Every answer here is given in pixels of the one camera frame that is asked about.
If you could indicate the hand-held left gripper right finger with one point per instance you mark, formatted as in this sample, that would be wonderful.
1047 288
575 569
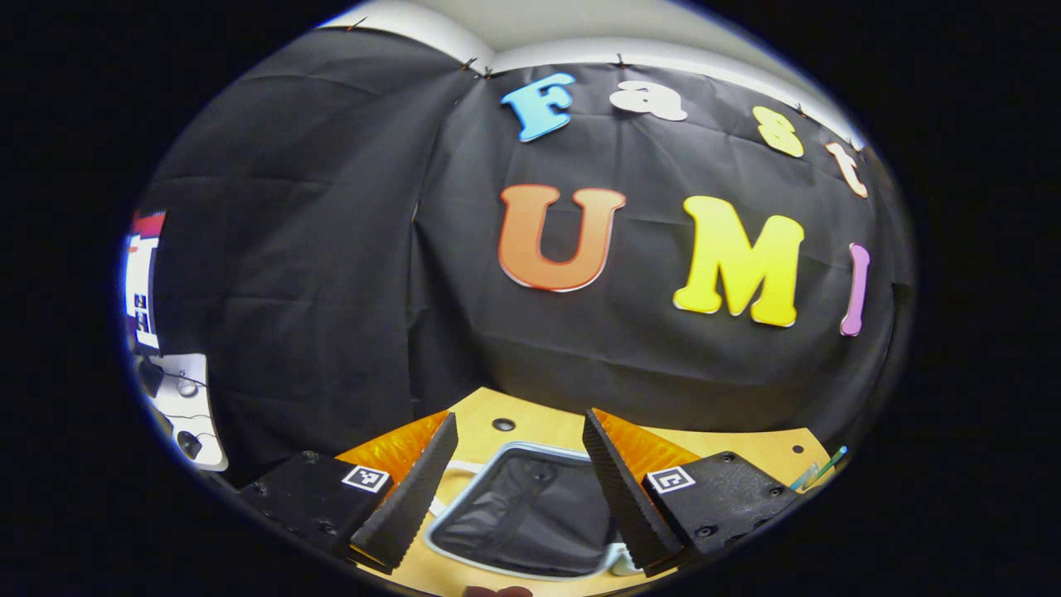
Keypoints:
630 506

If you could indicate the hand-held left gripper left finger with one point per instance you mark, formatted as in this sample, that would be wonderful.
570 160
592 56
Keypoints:
410 497

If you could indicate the blue skin care tube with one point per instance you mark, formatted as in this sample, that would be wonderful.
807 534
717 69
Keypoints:
829 463

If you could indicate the small black device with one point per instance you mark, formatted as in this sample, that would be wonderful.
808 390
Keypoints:
190 444

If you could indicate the printed banner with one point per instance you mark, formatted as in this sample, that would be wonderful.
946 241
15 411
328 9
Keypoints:
142 282

